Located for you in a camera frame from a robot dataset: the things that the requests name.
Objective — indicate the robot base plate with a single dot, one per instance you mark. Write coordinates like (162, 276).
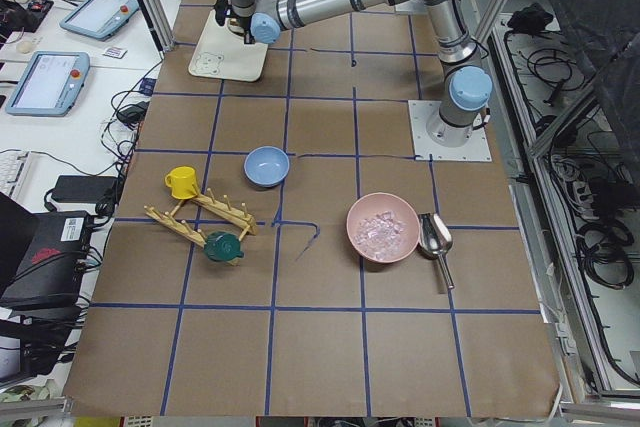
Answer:
(434, 140)

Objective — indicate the pink bowl with ice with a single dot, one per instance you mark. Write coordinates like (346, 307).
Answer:
(383, 227)

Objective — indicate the blue bowl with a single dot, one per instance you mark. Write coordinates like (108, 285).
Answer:
(266, 166)

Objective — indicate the cream bear tray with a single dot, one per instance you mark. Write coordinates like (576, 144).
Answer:
(221, 54)

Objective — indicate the black power adapter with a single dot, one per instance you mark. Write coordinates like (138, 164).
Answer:
(82, 189)

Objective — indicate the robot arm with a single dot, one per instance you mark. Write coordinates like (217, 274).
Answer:
(467, 86)

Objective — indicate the dark green cup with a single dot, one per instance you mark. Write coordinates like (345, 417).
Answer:
(223, 246)

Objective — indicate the yellow cup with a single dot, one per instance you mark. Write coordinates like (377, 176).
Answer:
(182, 182)

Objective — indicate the black computer box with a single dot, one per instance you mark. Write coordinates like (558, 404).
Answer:
(40, 255)

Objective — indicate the metal scoop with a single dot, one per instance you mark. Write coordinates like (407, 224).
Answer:
(435, 242)

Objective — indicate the wooden dish rack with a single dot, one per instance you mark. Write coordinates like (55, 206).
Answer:
(215, 207)

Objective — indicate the teach pendant tablet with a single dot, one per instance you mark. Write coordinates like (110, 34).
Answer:
(99, 19)
(50, 84)

